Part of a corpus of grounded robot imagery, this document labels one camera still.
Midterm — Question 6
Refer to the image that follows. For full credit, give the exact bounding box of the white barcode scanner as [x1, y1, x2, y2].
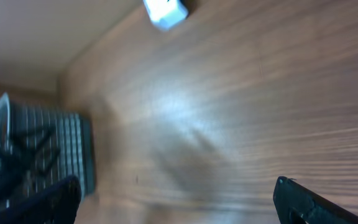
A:
[143, 0, 189, 31]

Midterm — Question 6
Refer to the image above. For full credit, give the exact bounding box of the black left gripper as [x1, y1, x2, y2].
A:
[0, 129, 60, 201]

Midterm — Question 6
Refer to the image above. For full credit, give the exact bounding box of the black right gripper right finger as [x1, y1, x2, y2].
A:
[273, 176, 358, 224]

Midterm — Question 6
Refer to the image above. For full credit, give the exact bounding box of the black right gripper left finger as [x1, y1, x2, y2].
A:
[0, 175, 81, 223]

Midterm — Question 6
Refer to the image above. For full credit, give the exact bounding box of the grey plastic shopping basket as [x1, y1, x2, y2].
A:
[0, 93, 96, 211]

